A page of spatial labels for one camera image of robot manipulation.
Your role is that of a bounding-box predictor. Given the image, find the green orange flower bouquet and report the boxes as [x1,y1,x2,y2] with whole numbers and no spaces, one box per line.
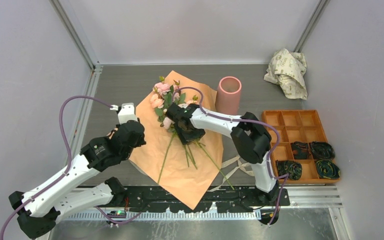
[128,70,225,211]

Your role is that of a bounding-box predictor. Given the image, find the pink flowers with green stems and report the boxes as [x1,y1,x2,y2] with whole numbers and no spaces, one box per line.
[150,76,233,187]

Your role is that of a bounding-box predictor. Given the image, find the cream printed ribbon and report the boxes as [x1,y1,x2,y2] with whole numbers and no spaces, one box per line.
[207,155,255,193]

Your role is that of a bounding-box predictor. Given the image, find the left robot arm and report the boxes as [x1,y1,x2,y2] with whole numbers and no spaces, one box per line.
[8,119,146,239]

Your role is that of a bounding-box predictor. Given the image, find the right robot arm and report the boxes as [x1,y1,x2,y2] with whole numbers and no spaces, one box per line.
[166,103,279,206]

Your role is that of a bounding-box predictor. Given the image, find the pink cylindrical vase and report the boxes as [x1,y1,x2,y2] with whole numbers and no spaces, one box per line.
[215,76,242,115]

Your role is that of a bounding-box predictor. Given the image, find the orange compartment tray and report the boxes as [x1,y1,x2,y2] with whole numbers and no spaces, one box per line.
[261,110,341,185]

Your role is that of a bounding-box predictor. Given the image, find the dark patterned rolled tie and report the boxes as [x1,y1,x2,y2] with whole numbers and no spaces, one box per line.
[309,141,336,161]
[315,160,341,180]
[290,141,311,160]
[276,160,303,181]

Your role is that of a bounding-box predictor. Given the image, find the crumpled printed paper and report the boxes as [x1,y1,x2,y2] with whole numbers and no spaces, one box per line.
[263,48,308,100]

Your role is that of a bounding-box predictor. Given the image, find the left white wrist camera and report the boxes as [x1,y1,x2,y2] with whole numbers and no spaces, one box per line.
[110,102,138,125]

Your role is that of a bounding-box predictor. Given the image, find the aluminium frame rail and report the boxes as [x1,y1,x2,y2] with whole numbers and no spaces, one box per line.
[58,63,103,166]

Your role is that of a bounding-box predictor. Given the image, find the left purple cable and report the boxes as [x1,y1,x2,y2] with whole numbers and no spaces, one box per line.
[0,95,143,240]

